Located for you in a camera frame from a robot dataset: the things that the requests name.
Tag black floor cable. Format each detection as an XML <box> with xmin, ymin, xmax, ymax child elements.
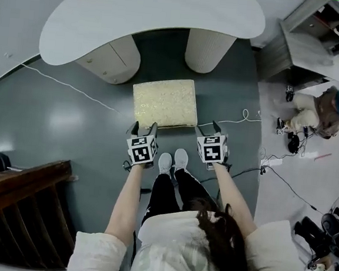
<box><xmin>228</xmin><ymin>162</ymin><xmax>322</xmax><ymax>212</ymax></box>

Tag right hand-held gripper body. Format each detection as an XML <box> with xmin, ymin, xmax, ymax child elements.
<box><xmin>194</xmin><ymin>132</ymin><xmax>233</xmax><ymax>172</ymax></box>

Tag beige upholstered stool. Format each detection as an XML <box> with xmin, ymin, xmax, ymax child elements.
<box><xmin>129</xmin><ymin>74</ymin><xmax>202</xmax><ymax>133</ymax></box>

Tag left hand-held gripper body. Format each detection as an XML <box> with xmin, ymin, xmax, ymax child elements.
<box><xmin>124</xmin><ymin>132</ymin><xmax>160</xmax><ymax>170</ymax></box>

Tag brown wooden staircase railing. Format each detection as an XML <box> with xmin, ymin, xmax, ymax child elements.
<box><xmin>0</xmin><ymin>153</ymin><xmax>82</xmax><ymax>271</ymax></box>

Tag black headphones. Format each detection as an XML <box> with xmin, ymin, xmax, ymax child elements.
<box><xmin>287</xmin><ymin>131</ymin><xmax>303</xmax><ymax>155</ymax></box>

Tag grey shelf cabinet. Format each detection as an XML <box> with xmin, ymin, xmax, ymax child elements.
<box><xmin>256</xmin><ymin>0</ymin><xmax>339</xmax><ymax>89</ymax></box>

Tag person's white shirt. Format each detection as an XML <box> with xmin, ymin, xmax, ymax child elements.
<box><xmin>66</xmin><ymin>199</ymin><xmax>314</xmax><ymax>271</ymax></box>

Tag person's grey shoe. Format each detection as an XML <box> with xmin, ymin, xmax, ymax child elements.
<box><xmin>172</xmin><ymin>147</ymin><xmax>190</xmax><ymax>172</ymax></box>
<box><xmin>156</xmin><ymin>151</ymin><xmax>174</xmax><ymax>175</ymax></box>

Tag white floor cable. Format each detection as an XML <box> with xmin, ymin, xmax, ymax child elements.
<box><xmin>0</xmin><ymin>53</ymin><xmax>266</xmax><ymax>132</ymax></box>

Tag white power strip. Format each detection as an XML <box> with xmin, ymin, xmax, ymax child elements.
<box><xmin>259</xmin><ymin>156</ymin><xmax>284</xmax><ymax>169</ymax></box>

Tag person's left forearm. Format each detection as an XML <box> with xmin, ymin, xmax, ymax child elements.
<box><xmin>103</xmin><ymin>160</ymin><xmax>145</xmax><ymax>240</ymax></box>

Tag thin red stick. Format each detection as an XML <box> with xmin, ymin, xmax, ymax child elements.
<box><xmin>314</xmin><ymin>151</ymin><xmax>333</xmax><ymax>162</ymax></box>

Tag person's right forearm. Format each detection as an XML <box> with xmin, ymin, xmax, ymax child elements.
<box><xmin>207</xmin><ymin>162</ymin><xmax>265</xmax><ymax>239</ymax></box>

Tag white curved table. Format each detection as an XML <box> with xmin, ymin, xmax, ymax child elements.
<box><xmin>35</xmin><ymin>0</ymin><xmax>269</xmax><ymax>98</ymax></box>

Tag person's black trousers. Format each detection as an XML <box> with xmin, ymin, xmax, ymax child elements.
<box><xmin>141</xmin><ymin>165</ymin><xmax>224</xmax><ymax>236</ymax></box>

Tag person's right grey shoe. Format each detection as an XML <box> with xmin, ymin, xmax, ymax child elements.
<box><xmin>172</xmin><ymin>147</ymin><xmax>190</xmax><ymax>172</ymax></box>

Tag person's left grey shoe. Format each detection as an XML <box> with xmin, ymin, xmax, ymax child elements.
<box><xmin>156</xmin><ymin>151</ymin><xmax>174</xmax><ymax>175</ymax></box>

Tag pile of black devices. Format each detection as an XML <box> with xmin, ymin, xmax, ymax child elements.
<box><xmin>289</xmin><ymin>184</ymin><xmax>339</xmax><ymax>271</ymax></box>

